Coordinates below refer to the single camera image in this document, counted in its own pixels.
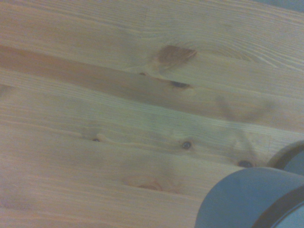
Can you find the blue enamel mug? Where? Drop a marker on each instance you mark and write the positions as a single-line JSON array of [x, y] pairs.
[[237, 202]]

